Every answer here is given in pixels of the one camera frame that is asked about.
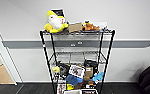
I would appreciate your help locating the brown cardboard box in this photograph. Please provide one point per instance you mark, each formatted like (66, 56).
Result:
(75, 27)

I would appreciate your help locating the black bag with grey print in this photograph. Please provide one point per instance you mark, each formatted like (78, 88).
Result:
(91, 64)

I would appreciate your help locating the orange brown plush toy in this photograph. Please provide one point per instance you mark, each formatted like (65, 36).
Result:
(90, 27)

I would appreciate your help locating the large black bag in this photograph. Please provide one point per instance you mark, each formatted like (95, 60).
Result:
(64, 70)

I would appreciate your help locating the small brown box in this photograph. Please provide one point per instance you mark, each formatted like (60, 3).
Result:
(88, 73)

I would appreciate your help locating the small yellow toy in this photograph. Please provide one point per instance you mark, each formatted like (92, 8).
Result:
(56, 69)

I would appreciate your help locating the yellow and white plush toy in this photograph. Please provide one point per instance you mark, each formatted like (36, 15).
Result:
(55, 22)

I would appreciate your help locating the dark blue bag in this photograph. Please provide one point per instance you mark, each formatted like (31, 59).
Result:
(73, 80)

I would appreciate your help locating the light blue bag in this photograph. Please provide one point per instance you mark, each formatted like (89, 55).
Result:
(98, 76)

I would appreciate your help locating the black framed picture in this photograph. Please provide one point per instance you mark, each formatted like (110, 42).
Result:
(59, 12)

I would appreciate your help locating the yellow packet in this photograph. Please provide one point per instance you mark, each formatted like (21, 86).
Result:
(70, 87)

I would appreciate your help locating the dark packet with orange print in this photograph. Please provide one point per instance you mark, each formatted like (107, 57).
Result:
(91, 85)

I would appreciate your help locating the red and white packet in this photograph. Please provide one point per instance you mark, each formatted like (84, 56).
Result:
(61, 89)

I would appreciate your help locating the white wall socket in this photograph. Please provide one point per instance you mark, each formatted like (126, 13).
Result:
(72, 44)
(79, 42)

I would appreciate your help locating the long grey wall band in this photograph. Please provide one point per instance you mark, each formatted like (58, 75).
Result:
(24, 44)

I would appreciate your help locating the white door frame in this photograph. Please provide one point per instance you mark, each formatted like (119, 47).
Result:
(6, 53)

